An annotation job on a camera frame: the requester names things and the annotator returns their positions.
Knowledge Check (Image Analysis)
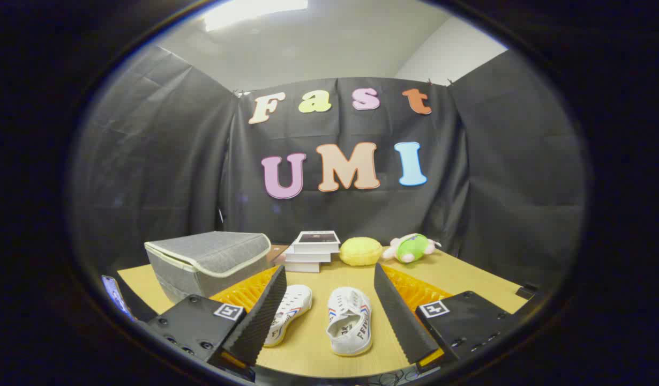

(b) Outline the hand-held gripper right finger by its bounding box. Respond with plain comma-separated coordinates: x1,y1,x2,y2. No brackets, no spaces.
373,262,528,374

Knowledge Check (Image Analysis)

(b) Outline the white canvas shoe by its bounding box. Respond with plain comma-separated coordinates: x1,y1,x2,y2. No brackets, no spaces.
264,284,313,347
326,287,373,357

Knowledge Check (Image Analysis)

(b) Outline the yellow plush toy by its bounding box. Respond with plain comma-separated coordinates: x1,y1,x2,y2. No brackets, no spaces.
339,237,384,266

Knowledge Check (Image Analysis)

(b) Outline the black backdrop cloth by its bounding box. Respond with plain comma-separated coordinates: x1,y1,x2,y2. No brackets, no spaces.
70,46,586,293

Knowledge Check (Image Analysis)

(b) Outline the white book with dark cover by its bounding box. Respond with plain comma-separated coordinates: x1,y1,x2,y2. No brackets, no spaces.
292,231,341,254

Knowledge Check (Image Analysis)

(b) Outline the grey fabric storage box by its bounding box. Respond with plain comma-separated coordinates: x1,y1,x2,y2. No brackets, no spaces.
144,231,272,304

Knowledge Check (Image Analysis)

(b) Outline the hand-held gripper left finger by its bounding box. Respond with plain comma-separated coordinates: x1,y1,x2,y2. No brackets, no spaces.
147,265,288,372

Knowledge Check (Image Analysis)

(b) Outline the smartphone with lit screen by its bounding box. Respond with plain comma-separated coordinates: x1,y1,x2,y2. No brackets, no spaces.
101,275,136,321

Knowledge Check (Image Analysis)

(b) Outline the green and pink plush toy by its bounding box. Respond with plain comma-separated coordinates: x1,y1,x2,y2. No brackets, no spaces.
383,233,441,264

